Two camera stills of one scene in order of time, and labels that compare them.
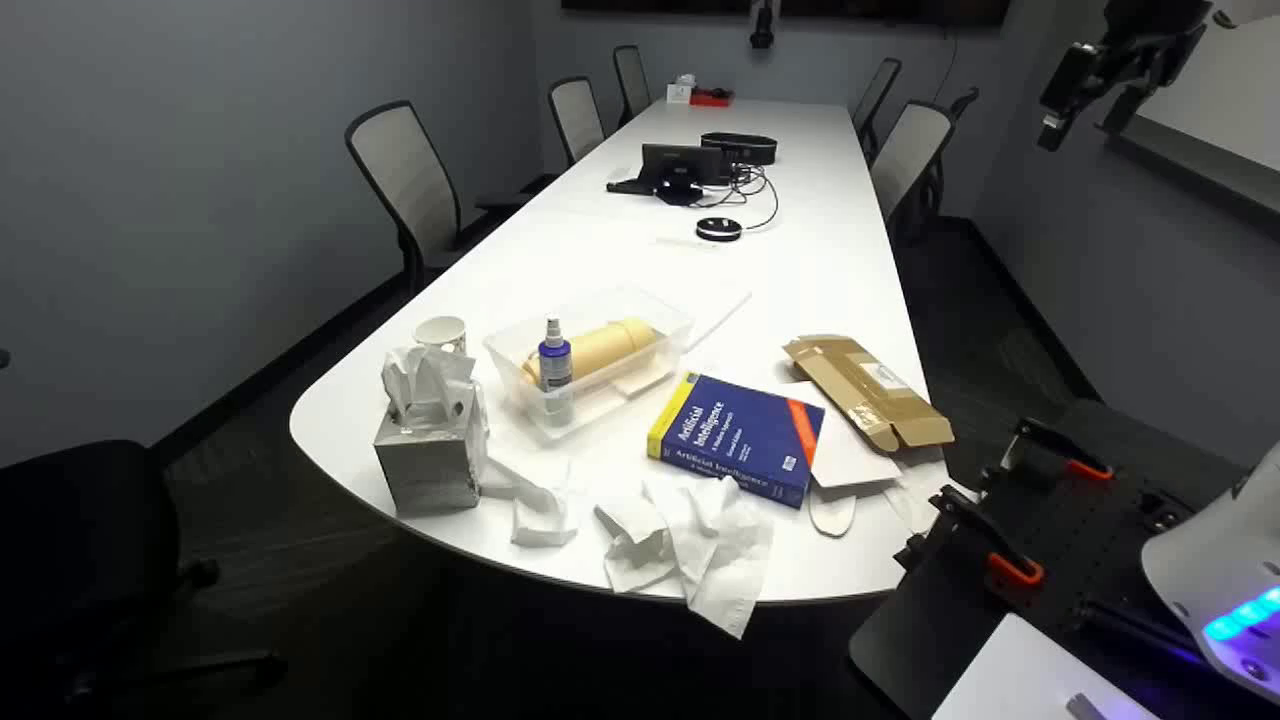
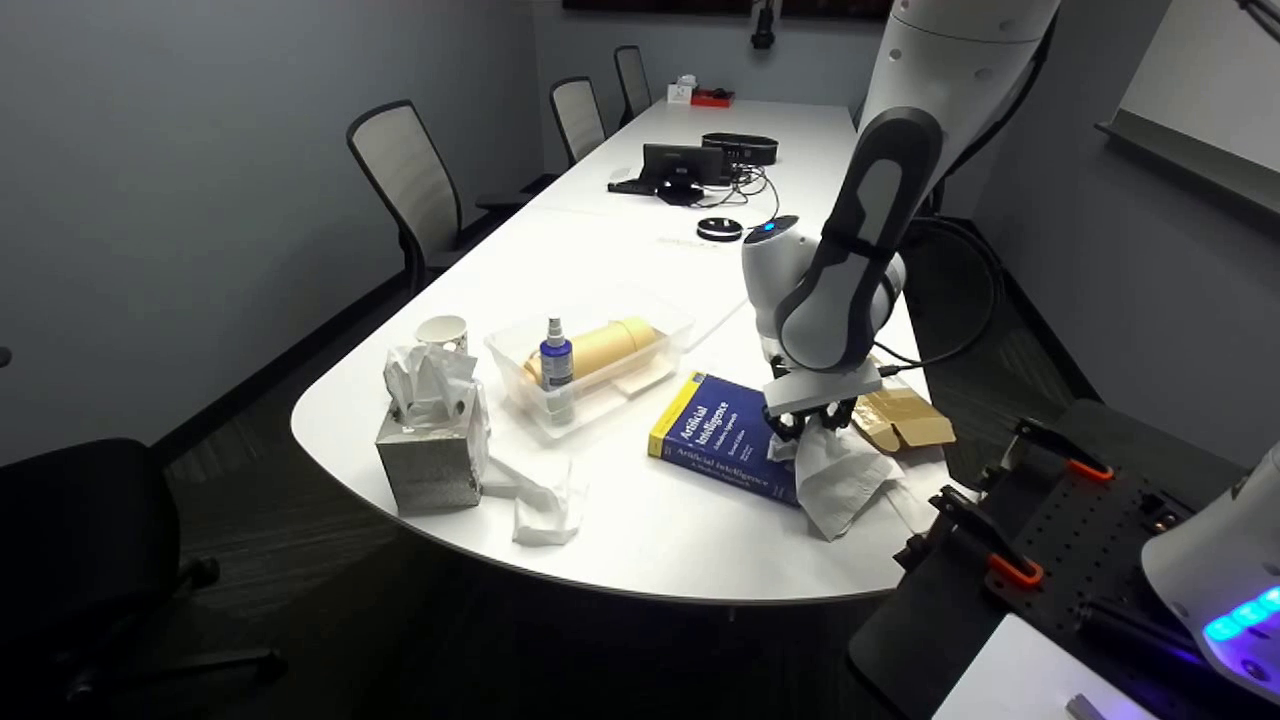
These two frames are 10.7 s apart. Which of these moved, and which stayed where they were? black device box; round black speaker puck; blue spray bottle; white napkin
Moved: white napkin
Stayed: round black speaker puck; black device box; blue spray bottle
